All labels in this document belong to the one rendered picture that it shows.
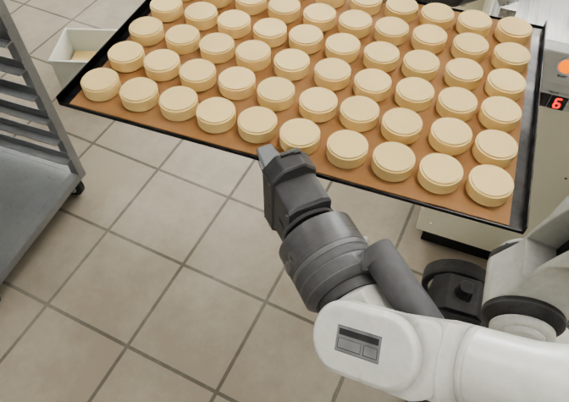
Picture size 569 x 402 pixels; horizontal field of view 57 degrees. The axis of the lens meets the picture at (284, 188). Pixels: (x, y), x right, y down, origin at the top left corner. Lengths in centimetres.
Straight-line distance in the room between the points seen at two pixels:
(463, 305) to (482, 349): 103
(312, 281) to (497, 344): 17
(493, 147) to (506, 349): 29
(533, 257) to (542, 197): 52
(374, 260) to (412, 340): 10
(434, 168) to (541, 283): 41
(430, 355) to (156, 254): 141
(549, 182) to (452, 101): 80
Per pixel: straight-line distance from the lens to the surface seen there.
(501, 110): 72
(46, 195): 184
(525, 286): 100
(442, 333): 45
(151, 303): 169
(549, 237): 103
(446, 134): 67
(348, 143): 63
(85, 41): 248
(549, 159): 142
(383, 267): 50
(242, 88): 70
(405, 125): 67
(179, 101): 69
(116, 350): 166
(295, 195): 55
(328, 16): 83
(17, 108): 174
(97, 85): 74
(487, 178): 64
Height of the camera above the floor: 148
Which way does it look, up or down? 52 degrees down
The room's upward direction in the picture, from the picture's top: straight up
